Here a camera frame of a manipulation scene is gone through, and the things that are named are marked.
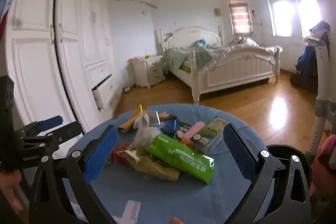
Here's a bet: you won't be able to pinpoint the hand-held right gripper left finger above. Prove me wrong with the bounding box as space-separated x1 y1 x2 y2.
28 125 120 224

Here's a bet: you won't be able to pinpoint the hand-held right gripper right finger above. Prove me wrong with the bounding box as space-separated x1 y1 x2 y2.
223 123 312 224

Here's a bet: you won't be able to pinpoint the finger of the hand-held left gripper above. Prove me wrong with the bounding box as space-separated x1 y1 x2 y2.
16 115 64 139
20 121 84 161

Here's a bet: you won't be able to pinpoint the blue long box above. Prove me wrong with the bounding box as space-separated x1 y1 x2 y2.
160 115 180 135

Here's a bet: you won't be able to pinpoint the person's left hand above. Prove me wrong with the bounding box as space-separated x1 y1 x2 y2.
0 170 24 211

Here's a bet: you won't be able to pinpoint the red wrapper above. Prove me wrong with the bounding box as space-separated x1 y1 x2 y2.
112 143 137 164

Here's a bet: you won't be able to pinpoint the green white carton box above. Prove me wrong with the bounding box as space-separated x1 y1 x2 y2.
193 116 230 154

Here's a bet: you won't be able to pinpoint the orange yellow packet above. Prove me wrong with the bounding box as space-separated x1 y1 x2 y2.
118 105 147 132

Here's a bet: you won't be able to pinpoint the clear plastic bag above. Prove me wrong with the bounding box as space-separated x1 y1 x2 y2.
133 110 161 148

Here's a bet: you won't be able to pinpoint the pink tube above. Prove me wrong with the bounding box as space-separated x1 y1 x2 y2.
181 121 206 142

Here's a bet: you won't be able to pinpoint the open wardrobe drawer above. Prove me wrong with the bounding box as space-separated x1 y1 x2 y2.
92 74 114 111

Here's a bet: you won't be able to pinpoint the white wardrobe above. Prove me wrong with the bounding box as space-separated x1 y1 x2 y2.
5 0 124 135

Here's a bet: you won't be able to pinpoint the green snack packet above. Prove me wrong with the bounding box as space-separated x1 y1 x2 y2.
144 133 216 185

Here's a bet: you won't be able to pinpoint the beige wrapper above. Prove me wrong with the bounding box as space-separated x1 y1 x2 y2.
125 149 181 182

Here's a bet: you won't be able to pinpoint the black white packet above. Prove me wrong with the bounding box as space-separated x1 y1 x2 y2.
175 122 192 139

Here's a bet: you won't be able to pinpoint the blue tablecloth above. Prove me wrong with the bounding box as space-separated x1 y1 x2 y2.
63 103 268 224

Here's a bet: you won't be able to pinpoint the pink cloth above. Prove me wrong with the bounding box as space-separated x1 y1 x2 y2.
310 135 336 201

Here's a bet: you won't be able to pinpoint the white nightstand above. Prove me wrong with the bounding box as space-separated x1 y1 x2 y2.
130 55 166 88

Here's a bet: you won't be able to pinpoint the crumpled bed blanket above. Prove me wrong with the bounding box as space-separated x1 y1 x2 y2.
168 38 282 71

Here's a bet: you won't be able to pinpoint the white grey chair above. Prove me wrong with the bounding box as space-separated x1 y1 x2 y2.
306 30 336 161

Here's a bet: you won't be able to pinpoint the blue clothes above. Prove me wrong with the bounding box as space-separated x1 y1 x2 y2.
295 21 331 75

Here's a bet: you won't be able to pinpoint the window with striped blind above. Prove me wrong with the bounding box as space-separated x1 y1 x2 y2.
226 0 253 36

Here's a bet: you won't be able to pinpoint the narrow bright window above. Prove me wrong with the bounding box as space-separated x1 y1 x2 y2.
265 0 293 37

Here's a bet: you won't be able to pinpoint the wide bright window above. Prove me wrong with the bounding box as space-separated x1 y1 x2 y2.
291 0 323 38

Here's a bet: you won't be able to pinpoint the white bed frame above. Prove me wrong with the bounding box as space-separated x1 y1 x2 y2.
155 26 282 105

